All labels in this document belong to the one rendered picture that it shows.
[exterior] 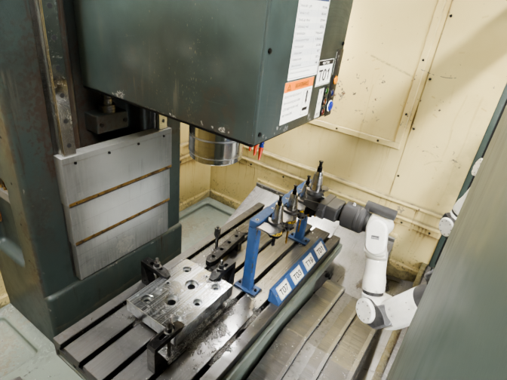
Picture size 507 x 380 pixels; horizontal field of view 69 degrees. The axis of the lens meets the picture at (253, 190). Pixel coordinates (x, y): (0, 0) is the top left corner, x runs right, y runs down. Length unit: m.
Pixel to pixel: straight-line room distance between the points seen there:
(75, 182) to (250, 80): 0.76
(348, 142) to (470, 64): 0.63
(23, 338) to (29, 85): 1.06
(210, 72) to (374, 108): 1.16
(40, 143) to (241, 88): 0.70
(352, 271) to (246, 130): 1.28
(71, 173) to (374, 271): 1.02
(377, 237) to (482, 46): 0.95
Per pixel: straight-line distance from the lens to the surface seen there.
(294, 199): 1.39
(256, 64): 0.81
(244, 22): 0.83
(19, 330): 1.89
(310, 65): 1.01
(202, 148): 1.02
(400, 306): 1.16
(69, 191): 1.36
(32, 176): 1.33
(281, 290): 1.47
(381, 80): 1.88
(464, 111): 1.84
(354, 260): 2.02
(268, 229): 1.29
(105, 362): 1.32
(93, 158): 1.36
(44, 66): 1.26
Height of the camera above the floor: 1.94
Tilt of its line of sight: 28 degrees down
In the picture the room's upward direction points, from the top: 7 degrees clockwise
